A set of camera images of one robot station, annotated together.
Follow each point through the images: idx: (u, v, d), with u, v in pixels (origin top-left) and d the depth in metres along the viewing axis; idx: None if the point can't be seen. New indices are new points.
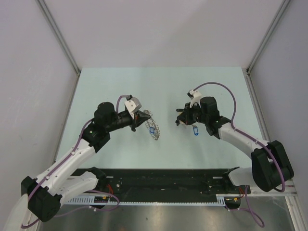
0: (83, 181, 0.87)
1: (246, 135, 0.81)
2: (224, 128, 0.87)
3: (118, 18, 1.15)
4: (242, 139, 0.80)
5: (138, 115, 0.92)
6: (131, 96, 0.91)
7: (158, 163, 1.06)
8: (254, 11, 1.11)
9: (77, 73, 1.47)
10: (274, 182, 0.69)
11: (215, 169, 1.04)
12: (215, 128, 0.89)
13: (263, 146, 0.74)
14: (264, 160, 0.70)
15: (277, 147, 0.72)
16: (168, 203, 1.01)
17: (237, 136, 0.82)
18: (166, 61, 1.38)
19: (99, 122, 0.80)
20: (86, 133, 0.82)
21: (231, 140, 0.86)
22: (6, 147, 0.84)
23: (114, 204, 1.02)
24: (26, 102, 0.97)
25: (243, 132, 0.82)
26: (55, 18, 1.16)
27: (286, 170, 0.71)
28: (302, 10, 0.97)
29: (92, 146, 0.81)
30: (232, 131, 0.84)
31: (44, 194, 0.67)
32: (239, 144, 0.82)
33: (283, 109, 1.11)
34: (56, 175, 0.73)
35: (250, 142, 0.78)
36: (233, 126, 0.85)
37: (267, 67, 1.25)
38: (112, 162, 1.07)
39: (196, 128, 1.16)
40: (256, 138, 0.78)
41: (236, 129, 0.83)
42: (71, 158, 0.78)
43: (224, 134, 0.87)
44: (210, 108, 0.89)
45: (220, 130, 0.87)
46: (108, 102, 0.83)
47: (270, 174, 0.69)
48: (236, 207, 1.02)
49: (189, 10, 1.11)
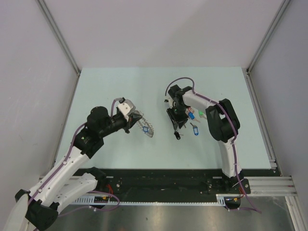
0: (80, 186, 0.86)
1: (202, 97, 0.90)
2: (186, 94, 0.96)
3: (118, 17, 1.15)
4: (199, 101, 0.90)
5: (132, 117, 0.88)
6: (124, 99, 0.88)
7: (158, 163, 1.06)
8: (254, 10, 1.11)
9: (77, 73, 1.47)
10: (224, 132, 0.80)
11: (214, 169, 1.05)
12: (179, 95, 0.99)
13: (215, 104, 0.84)
14: (214, 114, 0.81)
15: (225, 103, 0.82)
16: (168, 203, 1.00)
17: (196, 98, 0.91)
18: (167, 60, 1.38)
19: (92, 127, 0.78)
20: (78, 139, 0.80)
21: (194, 104, 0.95)
22: (6, 147, 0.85)
23: (114, 204, 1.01)
24: (26, 103, 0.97)
25: (201, 95, 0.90)
26: (55, 17, 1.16)
27: (234, 122, 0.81)
28: (302, 11, 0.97)
29: (83, 153, 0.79)
30: (193, 96, 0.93)
31: (37, 207, 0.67)
32: (199, 106, 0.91)
33: (283, 109, 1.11)
34: (49, 187, 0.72)
35: (205, 102, 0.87)
36: (193, 91, 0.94)
37: (267, 67, 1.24)
38: (112, 162, 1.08)
39: (196, 128, 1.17)
40: (211, 98, 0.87)
41: (196, 94, 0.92)
42: (63, 168, 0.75)
43: (187, 99, 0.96)
44: (172, 87, 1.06)
45: (184, 96, 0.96)
46: (101, 106, 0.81)
47: (220, 124, 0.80)
48: (236, 207, 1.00)
49: (189, 10, 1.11)
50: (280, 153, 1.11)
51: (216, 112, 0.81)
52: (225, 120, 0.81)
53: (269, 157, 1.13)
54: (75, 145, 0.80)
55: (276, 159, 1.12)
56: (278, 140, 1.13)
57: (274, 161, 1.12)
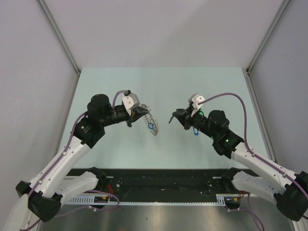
0: (83, 181, 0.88)
1: (270, 165, 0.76)
2: (239, 153, 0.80)
3: (118, 17, 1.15)
4: (267, 171, 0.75)
5: (135, 111, 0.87)
6: (129, 92, 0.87)
7: (158, 163, 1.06)
8: (253, 11, 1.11)
9: (77, 73, 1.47)
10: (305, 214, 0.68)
11: (214, 169, 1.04)
12: (227, 148, 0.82)
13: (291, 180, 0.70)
14: (297, 196, 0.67)
15: (305, 179, 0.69)
16: (168, 203, 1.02)
17: (257, 164, 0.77)
18: (167, 60, 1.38)
19: (92, 115, 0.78)
20: (78, 128, 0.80)
21: (250, 167, 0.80)
22: (6, 147, 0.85)
23: (113, 204, 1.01)
24: (26, 103, 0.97)
25: (265, 160, 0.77)
26: (55, 17, 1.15)
27: None
28: (302, 11, 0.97)
29: (84, 144, 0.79)
30: (251, 158, 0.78)
31: (39, 198, 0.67)
32: (262, 174, 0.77)
33: (283, 110, 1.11)
34: (49, 179, 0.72)
35: (276, 175, 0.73)
36: (250, 151, 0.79)
37: (267, 67, 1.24)
38: (112, 162, 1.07)
39: (196, 128, 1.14)
40: (283, 171, 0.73)
41: (255, 156, 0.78)
42: (63, 158, 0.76)
43: (241, 160, 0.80)
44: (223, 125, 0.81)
45: (235, 154, 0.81)
46: (103, 94, 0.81)
47: (301, 204, 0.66)
48: (236, 207, 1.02)
49: (188, 10, 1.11)
50: (280, 153, 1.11)
51: (296, 193, 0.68)
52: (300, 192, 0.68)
53: (269, 156, 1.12)
54: (75, 134, 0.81)
55: (276, 158, 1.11)
56: (278, 141, 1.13)
57: (274, 161, 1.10)
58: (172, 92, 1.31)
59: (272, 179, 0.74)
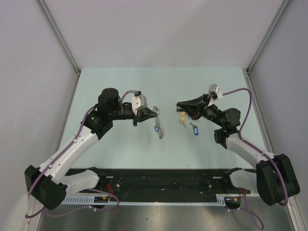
0: (85, 177, 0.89)
1: (252, 146, 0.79)
2: (231, 139, 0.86)
3: (118, 17, 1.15)
4: (249, 151, 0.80)
5: (143, 112, 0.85)
6: (140, 92, 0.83)
7: (158, 163, 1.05)
8: (253, 11, 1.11)
9: (77, 73, 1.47)
10: (277, 196, 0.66)
11: (214, 169, 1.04)
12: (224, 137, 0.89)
13: (268, 160, 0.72)
14: (269, 172, 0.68)
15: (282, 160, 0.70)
16: (168, 203, 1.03)
17: (244, 147, 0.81)
18: (167, 60, 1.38)
19: (103, 107, 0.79)
20: (88, 119, 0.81)
21: (238, 151, 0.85)
22: (6, 147, 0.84)
23: (113, 204, 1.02)
24: (26, 102, 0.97)
25: (250, 143, 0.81)
26: (55, 17, 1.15)
27: (291, 186, 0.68)
28: (302, 11, 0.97)
29: (94, 133, 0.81)
30: (239, 142, 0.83)
31: (48, 182, 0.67)
32: (247, 157, 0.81)
33: (283, 109, 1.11)
34: (59, 164, 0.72)
35: (256, 154, 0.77)
36: (239, 136, 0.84)
37: (268, 66, 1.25)
38: (112, 162, 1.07)
39: (196, 128, 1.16)
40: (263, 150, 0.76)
41: (243, 140, 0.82)
42: (74, 145, 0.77)
43: (231, 144, 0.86)
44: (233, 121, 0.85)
45: (227, 139, 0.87)
46: (113, 88, 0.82)
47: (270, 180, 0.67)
48: (236, 207, 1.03)
49: (188, 10, 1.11)
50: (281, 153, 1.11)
51: (269, 169, 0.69)
52: (278, 180, 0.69)
53: None
54: (85, 124, 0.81)
55: None
56: (278, 140, 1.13)
57: None
58: (172, 92, 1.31)
59: (252, 159, 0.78)
